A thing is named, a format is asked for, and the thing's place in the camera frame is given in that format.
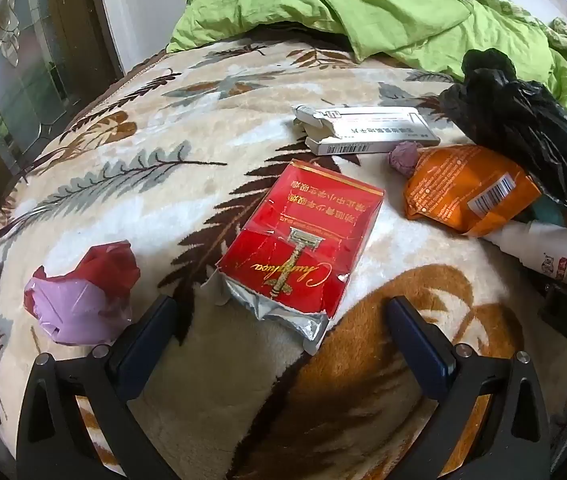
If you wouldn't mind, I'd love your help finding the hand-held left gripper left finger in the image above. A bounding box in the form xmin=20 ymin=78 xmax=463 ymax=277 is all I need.
xmin=16 ymin=295 xmax=184 ymax=480

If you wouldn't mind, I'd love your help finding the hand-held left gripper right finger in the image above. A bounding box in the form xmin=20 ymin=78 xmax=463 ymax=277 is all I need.
xmin=386 ymin=296 xmax=551 ymax=480

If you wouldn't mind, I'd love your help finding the red cigarette pack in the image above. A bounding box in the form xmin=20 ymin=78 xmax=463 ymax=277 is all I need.
xmin=202 ymin=159 xmax=385 ymax=356

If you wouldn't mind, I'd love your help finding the white bottle with red label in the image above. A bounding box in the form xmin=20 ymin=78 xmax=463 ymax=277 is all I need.
xmin=483 ymin=219 xmax=567 ymax=292

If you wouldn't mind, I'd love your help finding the crumpled red purple wrapper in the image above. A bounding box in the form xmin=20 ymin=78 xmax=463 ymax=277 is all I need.
xmin=24 ymin=241 xmax=142 ymax=346

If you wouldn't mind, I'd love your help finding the leaf print blanket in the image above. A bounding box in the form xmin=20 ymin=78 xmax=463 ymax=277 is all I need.
xmin=0 ymin=35 xmax=567 ymax=480

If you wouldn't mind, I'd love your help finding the orange snack packet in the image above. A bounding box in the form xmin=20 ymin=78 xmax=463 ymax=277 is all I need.
xmin=403 ymin=144 xmax=543 ymax=238

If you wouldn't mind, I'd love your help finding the purple paper ball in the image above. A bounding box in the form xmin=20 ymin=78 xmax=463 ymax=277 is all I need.
xmin=387 ymin=141 xmax=421 ymax=178

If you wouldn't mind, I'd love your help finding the black plastic bag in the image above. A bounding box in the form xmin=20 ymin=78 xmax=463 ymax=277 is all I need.
xmin=438 ymin=49 xmax=567 ymax=213

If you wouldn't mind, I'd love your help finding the long white medicine box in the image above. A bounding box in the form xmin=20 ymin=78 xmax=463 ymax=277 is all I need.
xmin=292 ymin=104 xmax=441 ymax=157

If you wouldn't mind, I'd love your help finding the wooden door with glass pane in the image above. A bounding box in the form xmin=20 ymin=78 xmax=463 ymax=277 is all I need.
xmin=0 ymin=0 xmax=124 ymax=271

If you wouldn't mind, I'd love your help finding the green duvet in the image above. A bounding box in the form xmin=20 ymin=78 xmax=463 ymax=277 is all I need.
xmin=166 ymin=0 xmax=567 ymax=131

